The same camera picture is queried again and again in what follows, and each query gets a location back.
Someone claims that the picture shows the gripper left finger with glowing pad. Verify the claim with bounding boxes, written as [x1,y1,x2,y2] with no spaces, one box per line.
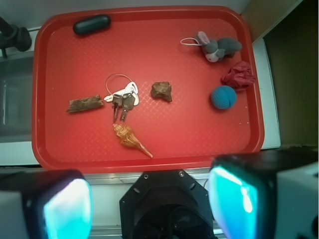
[0,170,93,239]

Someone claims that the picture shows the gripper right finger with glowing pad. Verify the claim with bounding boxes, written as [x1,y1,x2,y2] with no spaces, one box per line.
[208,148,319,239]

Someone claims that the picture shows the brown wood chip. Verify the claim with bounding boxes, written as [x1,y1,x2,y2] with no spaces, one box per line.
[66,95,104,113]

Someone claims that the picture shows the orange spiral seashell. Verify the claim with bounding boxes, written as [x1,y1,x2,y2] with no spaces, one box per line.
[113,123,153,158]

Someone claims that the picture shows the blue knitted ball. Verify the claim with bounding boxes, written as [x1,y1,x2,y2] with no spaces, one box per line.
[211,86,237,110]

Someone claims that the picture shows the crumpled red paper ball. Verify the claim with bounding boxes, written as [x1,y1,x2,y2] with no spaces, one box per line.
[221,61,256,91]

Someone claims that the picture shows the red plastic tray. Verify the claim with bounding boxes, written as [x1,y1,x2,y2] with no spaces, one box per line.
[31,6,264,173]

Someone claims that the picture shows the brown rock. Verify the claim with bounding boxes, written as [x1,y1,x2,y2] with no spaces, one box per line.
[151,82,172,102]

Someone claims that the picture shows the black clamp knob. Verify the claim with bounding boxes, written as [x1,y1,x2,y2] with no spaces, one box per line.
[0,17,32,59]

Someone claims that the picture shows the dark green oval case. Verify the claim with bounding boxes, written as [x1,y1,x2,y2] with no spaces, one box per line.
[73,14,112,35]

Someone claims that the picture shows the black octagonal mount base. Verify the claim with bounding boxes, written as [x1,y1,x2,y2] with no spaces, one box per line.
[119,170,216,239]

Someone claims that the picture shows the keys on wire ring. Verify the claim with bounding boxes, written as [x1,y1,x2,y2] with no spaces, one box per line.
[103,73,140,123]

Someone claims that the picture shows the grey plush bunny keychain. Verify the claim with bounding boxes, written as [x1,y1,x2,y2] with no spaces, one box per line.
[180,31,242,63]

